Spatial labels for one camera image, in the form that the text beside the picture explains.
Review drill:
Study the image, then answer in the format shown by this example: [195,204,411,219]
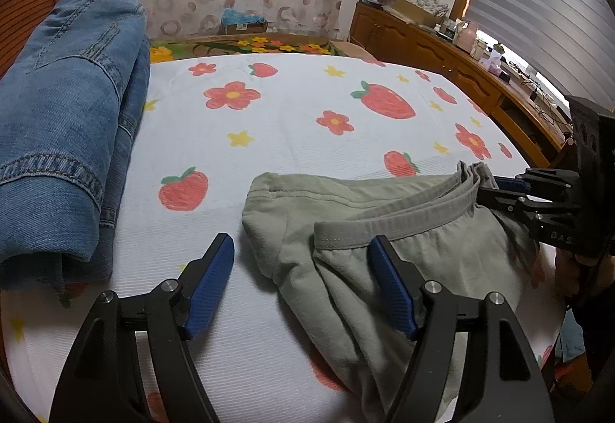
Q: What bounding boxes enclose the grey striped window blind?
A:
[465,0,614,108]

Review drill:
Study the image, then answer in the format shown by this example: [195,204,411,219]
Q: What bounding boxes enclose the wooden sideboard cabinet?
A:
[349,2,565,168]

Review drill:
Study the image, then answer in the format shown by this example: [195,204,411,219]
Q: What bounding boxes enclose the person's right hand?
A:
[555,248,614,299]

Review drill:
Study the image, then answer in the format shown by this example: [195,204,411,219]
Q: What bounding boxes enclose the cardboard box with blue cloth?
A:
[221,8,268,35]

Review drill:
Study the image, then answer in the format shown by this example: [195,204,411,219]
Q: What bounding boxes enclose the white strawberry flower sheet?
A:
[0,53,568,423]

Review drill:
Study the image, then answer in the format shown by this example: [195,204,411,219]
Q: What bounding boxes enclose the grey-green pants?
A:
[242,163,539,422]

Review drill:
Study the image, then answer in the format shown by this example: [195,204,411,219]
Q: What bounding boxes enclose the folded blue jeans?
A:
[1,0,150,290]

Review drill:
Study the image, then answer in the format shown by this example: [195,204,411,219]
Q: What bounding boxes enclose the pink bottle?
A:
[454,21,479,53]

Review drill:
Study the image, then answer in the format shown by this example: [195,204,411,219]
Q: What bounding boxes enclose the cardboard box on cabinet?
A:
[382,0,443,28]

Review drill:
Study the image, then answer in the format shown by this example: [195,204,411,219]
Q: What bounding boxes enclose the pink tissue pack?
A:
[480,50,501,76]

